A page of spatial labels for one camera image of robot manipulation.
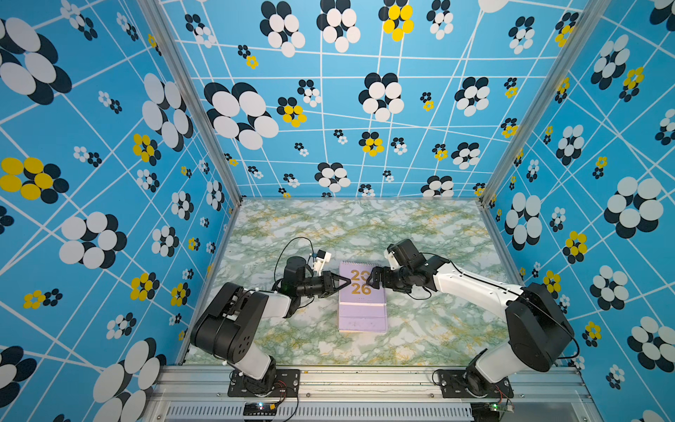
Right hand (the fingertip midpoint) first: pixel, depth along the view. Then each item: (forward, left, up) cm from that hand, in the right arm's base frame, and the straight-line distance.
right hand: (380, 282), depth 86 cm
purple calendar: (-8, +6, -1) cm, 10 cm away
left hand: (-2, +9, +3) cm, 10 cm away
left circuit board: (-34, +35, -9) cm, 50 cm away
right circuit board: (-34, -27, -7) cm, 44 cm away
